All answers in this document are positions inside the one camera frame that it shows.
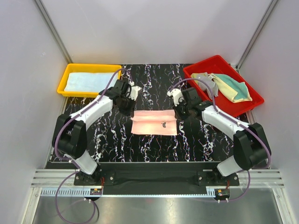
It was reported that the pink towel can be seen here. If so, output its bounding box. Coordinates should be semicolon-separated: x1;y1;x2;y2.
131;109;178;136

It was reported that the yellow-green towel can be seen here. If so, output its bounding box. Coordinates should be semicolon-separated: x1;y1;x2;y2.
191;72;252;103

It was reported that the light blue towel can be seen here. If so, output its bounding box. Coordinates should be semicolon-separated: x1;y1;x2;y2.
64;72;114;93

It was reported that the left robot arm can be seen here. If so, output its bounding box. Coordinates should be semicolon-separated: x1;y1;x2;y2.
52;79;142;185

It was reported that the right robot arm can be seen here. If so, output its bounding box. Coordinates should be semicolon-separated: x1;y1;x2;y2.
167;88;271;185

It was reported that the grey towel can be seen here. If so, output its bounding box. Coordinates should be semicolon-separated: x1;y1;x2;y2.
192;72;219;99

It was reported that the yellow plastic bin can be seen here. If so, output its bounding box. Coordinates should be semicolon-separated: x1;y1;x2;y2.
57;63;122;98

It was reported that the red plastic bin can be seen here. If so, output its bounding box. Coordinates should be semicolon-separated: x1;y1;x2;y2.
183;55;264;117

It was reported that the teal patterned towel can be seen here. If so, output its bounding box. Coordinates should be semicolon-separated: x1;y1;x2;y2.
217;74;252;103

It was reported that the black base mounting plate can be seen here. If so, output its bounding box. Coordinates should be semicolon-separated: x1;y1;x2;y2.
74;162;240;187

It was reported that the right small electronics board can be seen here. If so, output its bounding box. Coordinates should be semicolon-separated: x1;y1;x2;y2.
215;189;230;198

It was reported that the small electronics board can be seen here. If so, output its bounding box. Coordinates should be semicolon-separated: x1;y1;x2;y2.
215;189;230;198
90;188;103;196

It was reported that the left small electronics board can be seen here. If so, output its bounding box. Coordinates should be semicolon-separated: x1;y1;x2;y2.
90;188;103;196

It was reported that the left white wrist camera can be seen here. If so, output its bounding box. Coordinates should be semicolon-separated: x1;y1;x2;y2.
128;82;142;101

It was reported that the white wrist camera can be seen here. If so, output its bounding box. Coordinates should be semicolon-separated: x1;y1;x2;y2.
167;88;184;106
128;82;142;101

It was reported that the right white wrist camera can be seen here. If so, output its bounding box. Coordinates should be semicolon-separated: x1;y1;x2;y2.
167;88;184;106

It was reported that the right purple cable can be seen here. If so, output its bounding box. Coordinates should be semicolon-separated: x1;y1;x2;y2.
169;78;273;203

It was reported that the aluminium frame rail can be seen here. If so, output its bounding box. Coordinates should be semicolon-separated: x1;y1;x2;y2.
31;169;285;198

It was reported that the left corner aluminium post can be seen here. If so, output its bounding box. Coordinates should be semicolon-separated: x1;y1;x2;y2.
33;0;73;63

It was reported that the corner aluminium post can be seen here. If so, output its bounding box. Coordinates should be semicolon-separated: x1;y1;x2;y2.
33;0;73;63
235;0;280;72

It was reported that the right corner aluminium post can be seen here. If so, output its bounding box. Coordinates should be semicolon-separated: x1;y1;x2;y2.
235;0;280;72

